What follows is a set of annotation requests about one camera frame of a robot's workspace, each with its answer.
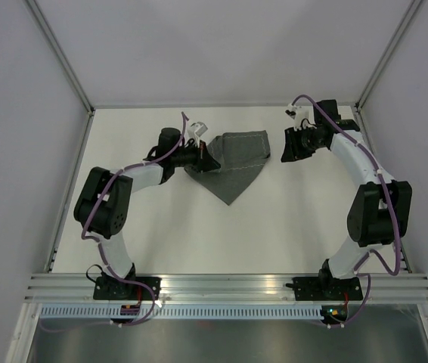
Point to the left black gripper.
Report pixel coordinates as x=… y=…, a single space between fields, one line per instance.
x=204 y=162

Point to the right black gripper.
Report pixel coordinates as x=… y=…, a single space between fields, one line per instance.
x=293 y=152

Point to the grey cloth napkin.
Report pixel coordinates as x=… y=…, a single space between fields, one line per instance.
x=241 y=156

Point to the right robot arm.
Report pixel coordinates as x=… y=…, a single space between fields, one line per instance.
x=379 y=214

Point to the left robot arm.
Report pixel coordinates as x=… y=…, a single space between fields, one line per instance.
x=103 y=203

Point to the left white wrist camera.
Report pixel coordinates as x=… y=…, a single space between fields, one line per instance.
x=195 y=132

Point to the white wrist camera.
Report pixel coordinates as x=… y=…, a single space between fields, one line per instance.
x=195 y=132
x=299 y=115

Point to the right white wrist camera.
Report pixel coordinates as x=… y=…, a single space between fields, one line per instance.
x=299 y=115

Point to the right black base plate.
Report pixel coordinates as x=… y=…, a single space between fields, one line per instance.
x=314 y=289

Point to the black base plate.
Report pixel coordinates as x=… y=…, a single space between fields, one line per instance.
x=314 y=289
x=110 y=289

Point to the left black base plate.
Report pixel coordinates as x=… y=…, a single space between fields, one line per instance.
x=110 y=289

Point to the right aluminium frame post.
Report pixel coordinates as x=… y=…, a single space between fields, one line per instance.
x=389 y=51

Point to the aluminium frame post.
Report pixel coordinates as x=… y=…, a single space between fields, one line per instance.
x=47 y=32
x=389 y=51

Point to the left aluminium frame post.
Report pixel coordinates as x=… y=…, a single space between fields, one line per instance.
x=47 y=32

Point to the white slotted cable duct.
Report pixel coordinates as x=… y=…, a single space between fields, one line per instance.
x=179 y=311

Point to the aluminium front rail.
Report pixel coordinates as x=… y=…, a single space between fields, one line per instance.
x=229 y=289

